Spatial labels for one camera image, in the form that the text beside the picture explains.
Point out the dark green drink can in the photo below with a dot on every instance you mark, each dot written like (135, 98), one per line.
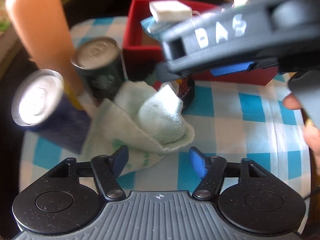
(98, 62)

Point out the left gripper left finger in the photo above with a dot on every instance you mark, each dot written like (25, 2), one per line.
(106, 169)

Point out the person right hand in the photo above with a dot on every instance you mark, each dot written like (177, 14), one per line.
(310, 132)

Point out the light green towel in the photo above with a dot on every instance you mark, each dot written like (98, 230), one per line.
(148, 121)

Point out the blue face mask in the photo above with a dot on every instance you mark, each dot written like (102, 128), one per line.
(154, 29)

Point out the blue drink can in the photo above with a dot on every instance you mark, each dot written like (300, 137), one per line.
(40, 105)

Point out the red cardboard box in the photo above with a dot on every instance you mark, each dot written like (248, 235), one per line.
(141, 53)

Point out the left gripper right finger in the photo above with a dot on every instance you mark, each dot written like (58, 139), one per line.
(210, 170)

